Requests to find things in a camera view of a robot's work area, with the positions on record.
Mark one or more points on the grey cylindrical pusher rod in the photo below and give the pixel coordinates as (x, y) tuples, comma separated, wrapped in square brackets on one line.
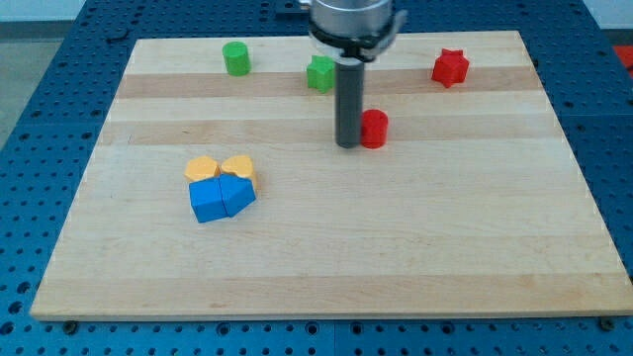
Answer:
[(348, 103)]

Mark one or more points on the red cylinder block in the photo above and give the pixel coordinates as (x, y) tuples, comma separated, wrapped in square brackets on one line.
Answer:
[(374, 128)]

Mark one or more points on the green star block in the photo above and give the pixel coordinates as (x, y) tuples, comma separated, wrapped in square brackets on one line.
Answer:
[(320, 73)]

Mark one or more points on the red star block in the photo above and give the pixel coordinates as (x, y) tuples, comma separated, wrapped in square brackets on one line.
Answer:
[(450, 67)]

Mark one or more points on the green cylinder block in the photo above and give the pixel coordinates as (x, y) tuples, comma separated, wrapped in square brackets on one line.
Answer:
[(236, 58)]

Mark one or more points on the yellow heart block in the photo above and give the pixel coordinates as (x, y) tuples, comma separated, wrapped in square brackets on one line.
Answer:
[(241, 166)]

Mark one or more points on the blue pentagon block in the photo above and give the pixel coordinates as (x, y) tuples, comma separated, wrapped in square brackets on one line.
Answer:
[(237, 193)]

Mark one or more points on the yellow pentagon block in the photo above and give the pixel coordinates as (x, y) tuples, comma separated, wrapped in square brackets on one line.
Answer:
[(201, 168)]

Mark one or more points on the wooden board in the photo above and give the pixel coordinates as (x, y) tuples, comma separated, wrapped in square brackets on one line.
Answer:
[(474, 207)]

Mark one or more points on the blue cube block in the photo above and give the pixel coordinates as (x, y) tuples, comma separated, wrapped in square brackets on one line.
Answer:
[(206, 200)]

